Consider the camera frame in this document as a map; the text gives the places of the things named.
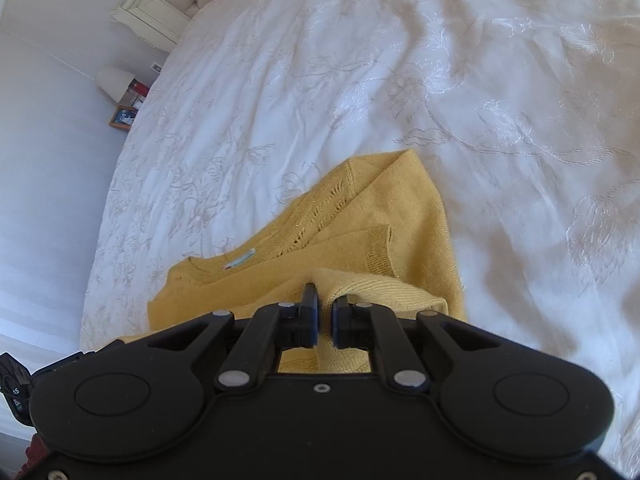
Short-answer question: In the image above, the white lamp shade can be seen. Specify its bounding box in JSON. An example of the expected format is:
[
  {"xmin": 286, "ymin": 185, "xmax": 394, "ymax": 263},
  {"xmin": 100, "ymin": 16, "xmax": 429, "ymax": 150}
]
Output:
[{"xmin": 96, "ymin": 66, "xmax": 136, "ymax": 103}]

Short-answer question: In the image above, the white embroidered bedspread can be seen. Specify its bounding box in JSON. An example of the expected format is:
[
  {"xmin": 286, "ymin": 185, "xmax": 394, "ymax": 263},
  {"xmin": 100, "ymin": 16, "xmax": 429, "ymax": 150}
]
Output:
[{"xmin": 80, "ymin": 0, "xmax": 640, "ymax": 480}]

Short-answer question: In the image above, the wooden framed picture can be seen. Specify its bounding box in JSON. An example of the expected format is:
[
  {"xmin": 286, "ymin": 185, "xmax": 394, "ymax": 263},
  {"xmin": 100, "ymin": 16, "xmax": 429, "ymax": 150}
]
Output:
[{"xmin": 109, "ymin": 104, "xmax": 139, "ymax": 132}]

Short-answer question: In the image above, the yellow knit sweater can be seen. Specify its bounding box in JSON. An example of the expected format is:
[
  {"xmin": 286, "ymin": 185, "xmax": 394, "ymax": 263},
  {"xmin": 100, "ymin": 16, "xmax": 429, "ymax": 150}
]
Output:
[{"xmin": 117, "ymin": 149, "xmax": 468, "ymax": 376}]

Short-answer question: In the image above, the cream tufted headboard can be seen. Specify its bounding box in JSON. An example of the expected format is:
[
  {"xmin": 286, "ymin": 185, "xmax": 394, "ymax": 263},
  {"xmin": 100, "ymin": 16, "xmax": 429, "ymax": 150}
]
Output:
[{"xmin": 109, "ymin": 0, "xmax": 251, "ymax": 54}]

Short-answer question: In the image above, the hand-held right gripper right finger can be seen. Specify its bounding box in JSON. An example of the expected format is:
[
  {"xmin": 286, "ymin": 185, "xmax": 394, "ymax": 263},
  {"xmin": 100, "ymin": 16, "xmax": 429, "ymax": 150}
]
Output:
[{"xmin": 331, "ymin": 294, "xmax": 503, "ymax": 395}]

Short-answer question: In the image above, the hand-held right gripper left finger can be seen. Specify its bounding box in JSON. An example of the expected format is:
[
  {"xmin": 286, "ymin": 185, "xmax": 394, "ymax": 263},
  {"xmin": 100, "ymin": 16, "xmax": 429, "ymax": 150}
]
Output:
[{"xmin": 132, "ymin": 282, "xmax": 319, "ymax": 395}]

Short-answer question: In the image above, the person's dark red clothing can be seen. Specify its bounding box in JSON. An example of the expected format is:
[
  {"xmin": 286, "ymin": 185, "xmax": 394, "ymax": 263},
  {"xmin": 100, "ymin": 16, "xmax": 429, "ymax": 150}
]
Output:
[{"xmin": 19, "ymin": 432, "xmax": 53, "ymax": 480}]

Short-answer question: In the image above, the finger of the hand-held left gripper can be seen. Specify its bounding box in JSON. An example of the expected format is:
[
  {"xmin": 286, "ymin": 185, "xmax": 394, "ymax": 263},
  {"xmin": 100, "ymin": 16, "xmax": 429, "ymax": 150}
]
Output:
[{"xmin": 31, "ymin": 340, "xmax": 126, "ymax": 377}]

